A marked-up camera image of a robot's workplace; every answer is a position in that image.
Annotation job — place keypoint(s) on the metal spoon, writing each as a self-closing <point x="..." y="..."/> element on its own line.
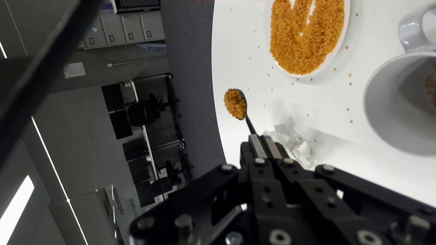
<point x="234" y="104"/>

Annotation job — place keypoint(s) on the glass bowl of orange grains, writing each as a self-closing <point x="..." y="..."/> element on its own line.
<point x="303" y="41"/>

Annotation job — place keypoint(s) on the grey file cabinet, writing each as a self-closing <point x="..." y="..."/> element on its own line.
<point x="126" y="29"/>

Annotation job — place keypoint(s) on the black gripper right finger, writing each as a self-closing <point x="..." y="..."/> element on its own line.
<point x="344" y="209"/>

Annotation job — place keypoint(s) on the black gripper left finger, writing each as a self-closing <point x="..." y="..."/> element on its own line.
<point x="212" y="204"/>

